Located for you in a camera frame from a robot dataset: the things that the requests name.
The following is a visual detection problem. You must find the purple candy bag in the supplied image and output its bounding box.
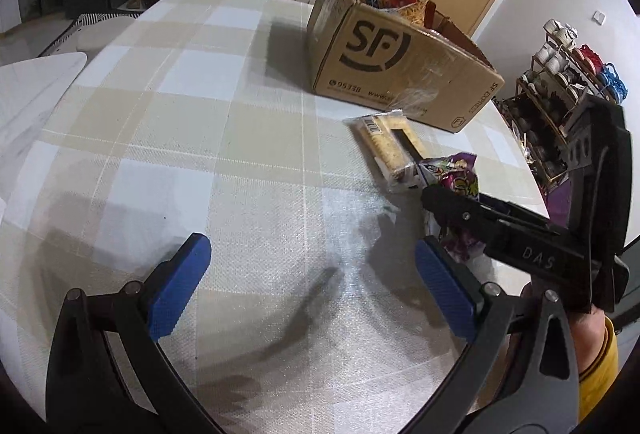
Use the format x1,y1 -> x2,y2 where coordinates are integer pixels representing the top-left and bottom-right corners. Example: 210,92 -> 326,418
418,152 -> 485,263

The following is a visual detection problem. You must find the clear pastry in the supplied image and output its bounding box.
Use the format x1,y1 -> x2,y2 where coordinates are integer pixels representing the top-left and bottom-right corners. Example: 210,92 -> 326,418
345,109 -> 427,191

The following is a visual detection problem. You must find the SF cardboard box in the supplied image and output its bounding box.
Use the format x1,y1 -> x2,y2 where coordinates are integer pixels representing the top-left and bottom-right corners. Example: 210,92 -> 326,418
307,0 -> 504,133

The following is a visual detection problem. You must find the person's right hand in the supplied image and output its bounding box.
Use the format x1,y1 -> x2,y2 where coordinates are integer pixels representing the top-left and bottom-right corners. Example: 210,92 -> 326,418
519,283 -> 609,384

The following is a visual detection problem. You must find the yellow sleeve forearm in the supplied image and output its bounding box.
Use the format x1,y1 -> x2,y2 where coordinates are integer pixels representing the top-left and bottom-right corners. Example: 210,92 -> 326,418
570,307 -> 618,421

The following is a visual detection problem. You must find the shoe rack with shoes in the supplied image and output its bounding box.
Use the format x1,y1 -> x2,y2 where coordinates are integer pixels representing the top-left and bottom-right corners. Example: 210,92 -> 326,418
496,19 -> 628,194

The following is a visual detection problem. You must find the patterned floor rug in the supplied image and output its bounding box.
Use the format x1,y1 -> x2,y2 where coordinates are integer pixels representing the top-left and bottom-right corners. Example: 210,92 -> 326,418
38,12 -> 139,61

